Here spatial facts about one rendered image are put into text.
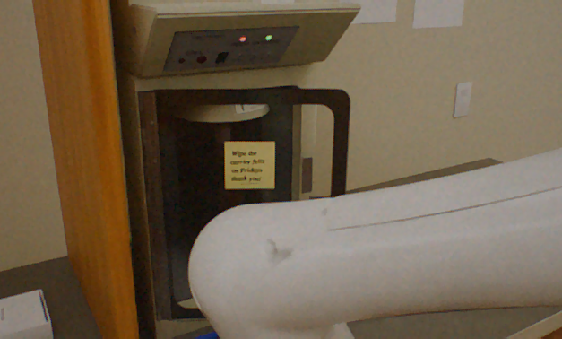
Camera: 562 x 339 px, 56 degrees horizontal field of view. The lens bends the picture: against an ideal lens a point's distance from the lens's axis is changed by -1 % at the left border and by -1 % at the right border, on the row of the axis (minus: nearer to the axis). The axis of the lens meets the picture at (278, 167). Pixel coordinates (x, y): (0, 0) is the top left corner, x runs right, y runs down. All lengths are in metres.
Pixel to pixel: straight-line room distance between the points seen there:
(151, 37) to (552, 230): 0.54
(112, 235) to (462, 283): 0.53
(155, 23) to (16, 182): 0.67
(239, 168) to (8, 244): 0.67
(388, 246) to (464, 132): 1.61
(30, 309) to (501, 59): 1.62
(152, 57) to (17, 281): 0.67
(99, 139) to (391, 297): 0.47
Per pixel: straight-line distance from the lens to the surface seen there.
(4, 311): 1.10
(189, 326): 1.01
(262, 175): 0.82
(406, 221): 0.35
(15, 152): 1.25
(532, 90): 2.20
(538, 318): 1.16
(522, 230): 0.34
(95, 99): 0.71
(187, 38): 0.74
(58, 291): 1.19
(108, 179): 0.74
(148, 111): 0.81
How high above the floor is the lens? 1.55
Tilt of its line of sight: 20 degrees down
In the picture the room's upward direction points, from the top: 1 degrees clockwise
